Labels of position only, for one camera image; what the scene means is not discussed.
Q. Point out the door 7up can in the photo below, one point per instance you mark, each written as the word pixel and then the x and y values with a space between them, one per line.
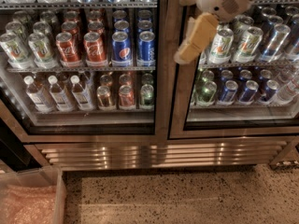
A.
pixel 249 42
pixel 219 51

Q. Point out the glass fridge door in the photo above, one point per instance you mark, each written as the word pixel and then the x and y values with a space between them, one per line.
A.
pixel 263 117
pixel 79 17

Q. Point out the front right pepsi can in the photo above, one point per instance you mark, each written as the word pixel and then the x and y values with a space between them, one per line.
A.
pixel 146 48

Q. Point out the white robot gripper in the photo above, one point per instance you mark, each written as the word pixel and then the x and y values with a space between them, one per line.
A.
pixel 221 2

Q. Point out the pink bubble wrap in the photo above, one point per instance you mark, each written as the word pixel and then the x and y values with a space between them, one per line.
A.
pixel 24 205

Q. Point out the front left pepsi can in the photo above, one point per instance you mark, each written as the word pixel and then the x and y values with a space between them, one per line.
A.
pixel 122 50

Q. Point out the right door left blue can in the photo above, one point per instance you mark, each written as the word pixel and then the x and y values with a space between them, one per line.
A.
pixel 228 92

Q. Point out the coke can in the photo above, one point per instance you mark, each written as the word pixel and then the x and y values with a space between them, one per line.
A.
pixel 67 46
pixel 95 50

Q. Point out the front right coke can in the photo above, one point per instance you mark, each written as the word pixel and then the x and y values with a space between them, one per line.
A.
pixel 95 50

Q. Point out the middle water bottle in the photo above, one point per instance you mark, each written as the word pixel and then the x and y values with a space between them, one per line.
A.
pixel 61 95

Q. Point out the right door left 7up can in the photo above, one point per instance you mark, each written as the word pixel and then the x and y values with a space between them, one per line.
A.
pixel 219 51

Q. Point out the orange soda can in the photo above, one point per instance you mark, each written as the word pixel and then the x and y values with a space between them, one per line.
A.
pixel 126 97

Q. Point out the green soda can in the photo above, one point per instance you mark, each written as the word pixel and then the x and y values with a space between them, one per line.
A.
pixel 147 97

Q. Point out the right door water bottle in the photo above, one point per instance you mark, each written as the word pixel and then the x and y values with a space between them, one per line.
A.
pixel 288 91

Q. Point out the right door green can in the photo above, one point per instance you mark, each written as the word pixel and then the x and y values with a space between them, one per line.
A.
pixel 206 93

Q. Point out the pepsi can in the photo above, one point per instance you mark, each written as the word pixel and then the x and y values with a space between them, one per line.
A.
pixel 122 50
pixel 146 48

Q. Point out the right door silver blue can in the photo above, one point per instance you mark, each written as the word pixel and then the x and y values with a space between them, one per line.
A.
pixel 271 49

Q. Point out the steel fridge vent grille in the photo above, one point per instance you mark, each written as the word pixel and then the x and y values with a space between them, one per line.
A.
pixel 243 150

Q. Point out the brown soda can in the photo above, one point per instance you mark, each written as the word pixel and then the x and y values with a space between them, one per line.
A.
pixel 105 98

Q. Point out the left water bottle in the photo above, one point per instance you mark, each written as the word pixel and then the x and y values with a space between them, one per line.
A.
pixel 39 95

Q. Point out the front left coke can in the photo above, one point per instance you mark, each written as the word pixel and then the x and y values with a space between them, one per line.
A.
pixel 67 46

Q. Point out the clear plastic storage bin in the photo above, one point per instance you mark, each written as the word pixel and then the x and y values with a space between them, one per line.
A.
pixel 40 178

